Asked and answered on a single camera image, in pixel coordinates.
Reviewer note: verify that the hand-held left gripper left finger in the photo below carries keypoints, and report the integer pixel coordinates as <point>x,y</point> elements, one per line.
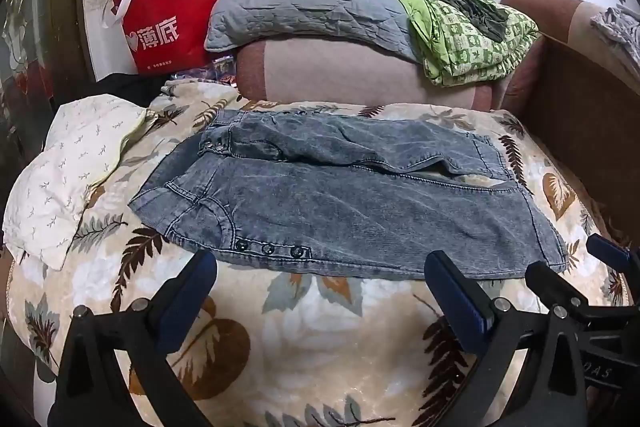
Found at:
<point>187,302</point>

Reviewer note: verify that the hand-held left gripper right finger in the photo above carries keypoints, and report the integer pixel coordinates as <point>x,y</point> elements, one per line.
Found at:
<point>457,302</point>

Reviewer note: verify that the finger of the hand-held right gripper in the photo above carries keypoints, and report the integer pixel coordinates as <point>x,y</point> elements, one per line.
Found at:
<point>607,252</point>
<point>555,282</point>

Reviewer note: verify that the blue grey denim pants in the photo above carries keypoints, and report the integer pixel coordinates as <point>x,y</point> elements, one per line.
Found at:
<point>350,207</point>

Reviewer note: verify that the leaf print blanket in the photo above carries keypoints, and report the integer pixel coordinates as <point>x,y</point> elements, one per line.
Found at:
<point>310,357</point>

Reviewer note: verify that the brown cardboard box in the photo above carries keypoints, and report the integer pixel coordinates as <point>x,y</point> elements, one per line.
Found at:
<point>575,117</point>

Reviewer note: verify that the white small print pillow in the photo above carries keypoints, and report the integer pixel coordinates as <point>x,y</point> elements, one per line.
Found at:
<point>65,167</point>

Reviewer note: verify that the black cloth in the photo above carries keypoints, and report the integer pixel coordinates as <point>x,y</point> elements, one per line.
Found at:
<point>125,89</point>

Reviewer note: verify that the light grey cloth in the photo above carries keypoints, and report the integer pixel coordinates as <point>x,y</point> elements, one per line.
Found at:
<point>617,27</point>

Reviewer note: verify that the colourful snack packets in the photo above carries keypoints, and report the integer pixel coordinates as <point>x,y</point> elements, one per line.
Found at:
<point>222,67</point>

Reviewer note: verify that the green patterned cloth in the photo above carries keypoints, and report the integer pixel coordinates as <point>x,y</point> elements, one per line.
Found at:
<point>465,54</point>

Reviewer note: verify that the pink brown sofa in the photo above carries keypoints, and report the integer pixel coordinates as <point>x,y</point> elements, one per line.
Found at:
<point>340,72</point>

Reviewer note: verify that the dark grey cloth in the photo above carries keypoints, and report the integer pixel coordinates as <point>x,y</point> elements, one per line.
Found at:
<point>475,9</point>

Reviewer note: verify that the red shopping bag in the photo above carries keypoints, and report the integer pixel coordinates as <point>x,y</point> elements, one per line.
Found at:
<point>170,7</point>

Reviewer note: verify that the dark wooden cabinet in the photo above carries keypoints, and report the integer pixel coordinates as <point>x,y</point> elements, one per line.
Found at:
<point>30,32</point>

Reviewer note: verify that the grey quilted pillow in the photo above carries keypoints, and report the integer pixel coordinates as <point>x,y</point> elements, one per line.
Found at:
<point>310,2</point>

